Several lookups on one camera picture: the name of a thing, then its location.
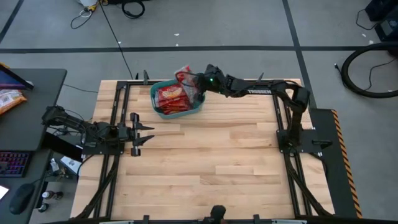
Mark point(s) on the clear plastic bottle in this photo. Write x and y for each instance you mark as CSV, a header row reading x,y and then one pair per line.
x,y
54,165

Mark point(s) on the black desk top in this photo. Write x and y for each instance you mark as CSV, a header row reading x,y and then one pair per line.
x,y
34,118

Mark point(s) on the black computer mouse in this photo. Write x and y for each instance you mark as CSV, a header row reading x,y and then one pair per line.
x,y
21,197

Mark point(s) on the black equipment case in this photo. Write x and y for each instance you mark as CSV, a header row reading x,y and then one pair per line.
x,y
385,28

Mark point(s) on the black knob-shaped object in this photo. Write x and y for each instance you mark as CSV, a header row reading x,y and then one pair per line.
x,y
217,213

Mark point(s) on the orange snack bag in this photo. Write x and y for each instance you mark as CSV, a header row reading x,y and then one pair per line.
x,y
11,100

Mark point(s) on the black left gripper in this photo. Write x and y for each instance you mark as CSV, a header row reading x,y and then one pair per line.
x,y
126,135

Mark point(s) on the grey light bar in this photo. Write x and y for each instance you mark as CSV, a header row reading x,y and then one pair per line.
x,y
289,222
116,222

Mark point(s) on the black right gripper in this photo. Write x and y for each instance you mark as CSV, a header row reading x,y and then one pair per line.
x,y
214,81

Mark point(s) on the black mat with hazard stripe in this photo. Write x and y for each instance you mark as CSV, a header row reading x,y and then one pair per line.
x,y
335,174

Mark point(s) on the black monitor with blue screen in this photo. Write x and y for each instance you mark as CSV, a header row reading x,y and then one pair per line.
x,y
9,81

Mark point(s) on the backlit black keyboard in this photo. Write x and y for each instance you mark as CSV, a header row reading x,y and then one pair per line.
x,y
14,164

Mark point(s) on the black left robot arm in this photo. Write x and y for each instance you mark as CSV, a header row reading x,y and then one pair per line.
x,y
71,121

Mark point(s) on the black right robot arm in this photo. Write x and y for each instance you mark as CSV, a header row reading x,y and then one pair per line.
x,y
258,90

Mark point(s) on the teal plastic basket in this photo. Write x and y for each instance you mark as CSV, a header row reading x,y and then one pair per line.
x,y
178,116

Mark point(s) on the small bottle with white cap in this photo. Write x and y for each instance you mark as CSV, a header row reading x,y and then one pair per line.
x,y
43,207
51,195

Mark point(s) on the white box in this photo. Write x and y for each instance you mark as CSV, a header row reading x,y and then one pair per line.
x,y
70,164

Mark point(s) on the black keyboard shelf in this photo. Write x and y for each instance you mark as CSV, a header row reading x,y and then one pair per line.
x,y
38,168

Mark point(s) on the black box under desk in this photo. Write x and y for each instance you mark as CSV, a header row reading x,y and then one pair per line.
x,y
59,146

